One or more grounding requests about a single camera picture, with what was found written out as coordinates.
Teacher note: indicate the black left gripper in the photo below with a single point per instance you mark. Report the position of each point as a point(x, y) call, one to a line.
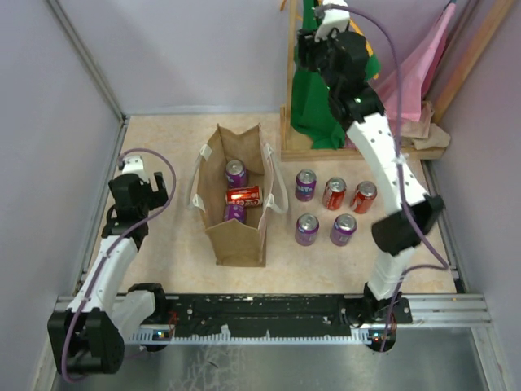
point(158, 197)

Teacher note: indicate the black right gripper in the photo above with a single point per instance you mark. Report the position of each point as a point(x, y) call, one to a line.
point(307, 46)

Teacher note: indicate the purple fanta can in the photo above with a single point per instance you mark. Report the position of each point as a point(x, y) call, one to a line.
point(307, 227)
point(306, 181)
point(235, 211)
point(344, 227)
point(236, 174)

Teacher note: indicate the tan canvas tote bag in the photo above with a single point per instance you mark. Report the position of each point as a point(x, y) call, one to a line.
point(234, 243)

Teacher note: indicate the red coke can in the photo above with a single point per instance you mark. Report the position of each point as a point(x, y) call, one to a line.
point(334, 193)

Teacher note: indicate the red cola can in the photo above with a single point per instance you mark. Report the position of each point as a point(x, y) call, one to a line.
point(363, 197)

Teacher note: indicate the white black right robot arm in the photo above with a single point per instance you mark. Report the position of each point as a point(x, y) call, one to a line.
point(411, 211)

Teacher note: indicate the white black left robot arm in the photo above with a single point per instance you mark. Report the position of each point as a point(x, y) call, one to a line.
point(88, 337)

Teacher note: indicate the yellow clothes hanger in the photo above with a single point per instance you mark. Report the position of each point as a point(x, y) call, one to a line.
point(373, 66)

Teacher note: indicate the green tank top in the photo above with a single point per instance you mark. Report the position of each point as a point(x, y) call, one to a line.
point(310, 114)

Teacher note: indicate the pink shirt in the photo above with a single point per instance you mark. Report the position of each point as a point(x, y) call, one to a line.
point(404, 100)

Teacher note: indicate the red coca-cola can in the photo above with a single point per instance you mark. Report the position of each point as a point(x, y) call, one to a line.
point(246, 197)

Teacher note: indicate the wooden clothes rack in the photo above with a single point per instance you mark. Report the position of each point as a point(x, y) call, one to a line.
point(297, 147)

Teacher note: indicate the beige cloth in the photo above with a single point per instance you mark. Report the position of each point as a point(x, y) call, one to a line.
point(423, 134)

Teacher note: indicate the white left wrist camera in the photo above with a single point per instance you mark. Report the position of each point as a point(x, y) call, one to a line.
point(134, 165)

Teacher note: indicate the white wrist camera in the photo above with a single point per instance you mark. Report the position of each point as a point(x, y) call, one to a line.
point(330, 19)
point(134, 165)

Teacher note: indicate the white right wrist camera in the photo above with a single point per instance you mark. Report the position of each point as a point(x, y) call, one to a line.
point(330, 19)

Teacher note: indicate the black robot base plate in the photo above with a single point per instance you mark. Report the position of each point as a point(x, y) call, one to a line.
point(286, 315)

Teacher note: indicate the aluminium frame rail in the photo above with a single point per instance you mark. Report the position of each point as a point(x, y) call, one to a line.
point(428, 311)

